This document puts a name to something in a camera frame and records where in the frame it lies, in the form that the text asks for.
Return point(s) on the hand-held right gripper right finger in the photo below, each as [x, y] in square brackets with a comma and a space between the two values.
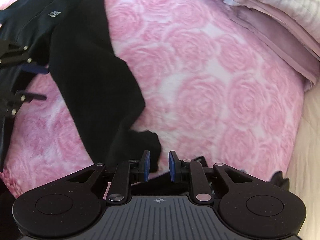
[172, 167]

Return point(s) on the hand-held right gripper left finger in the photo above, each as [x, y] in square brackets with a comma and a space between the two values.
[147, 166]

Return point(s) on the lilac bed cloth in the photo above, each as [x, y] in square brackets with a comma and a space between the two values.
[282, 47]

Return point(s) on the white bed sheet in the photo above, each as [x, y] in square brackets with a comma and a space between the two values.
[307, 155]

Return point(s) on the black jacket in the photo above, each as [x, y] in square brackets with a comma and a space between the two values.
[95, 92]

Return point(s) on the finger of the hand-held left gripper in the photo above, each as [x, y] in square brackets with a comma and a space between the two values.
[35, 69]
[32, 97]

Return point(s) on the grey checkered pillow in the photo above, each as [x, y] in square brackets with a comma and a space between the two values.
[287, 0]

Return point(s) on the pink floral blanket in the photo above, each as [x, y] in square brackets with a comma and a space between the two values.
[200, 80]

